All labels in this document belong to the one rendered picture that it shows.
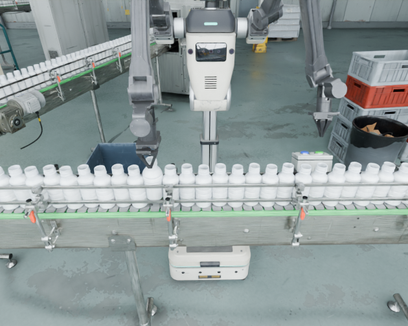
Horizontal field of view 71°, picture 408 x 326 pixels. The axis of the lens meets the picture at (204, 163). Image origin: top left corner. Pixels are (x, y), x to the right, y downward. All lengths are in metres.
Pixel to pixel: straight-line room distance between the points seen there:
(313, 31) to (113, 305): 1.82
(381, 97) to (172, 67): 2.96
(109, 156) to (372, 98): 2.43
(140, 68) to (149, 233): 0.61
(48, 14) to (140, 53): 5.96
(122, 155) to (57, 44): 5.32
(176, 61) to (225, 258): 3.47
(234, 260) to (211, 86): 1.06
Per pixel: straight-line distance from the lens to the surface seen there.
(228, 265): 1.91
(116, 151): 1.67
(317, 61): 1.15
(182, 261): 1.87
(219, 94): 1.46
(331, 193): 1.12
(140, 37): 0.89
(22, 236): 1.31
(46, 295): 2.26
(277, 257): 2.25
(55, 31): 6.78
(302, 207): 1.01
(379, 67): 3.06
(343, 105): 3.42
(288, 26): 10.42
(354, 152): 2.88
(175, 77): 4.78
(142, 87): 0.85
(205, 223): 1.08
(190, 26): 1.47
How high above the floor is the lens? 1.71
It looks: 33 degrees down
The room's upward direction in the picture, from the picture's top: straight up
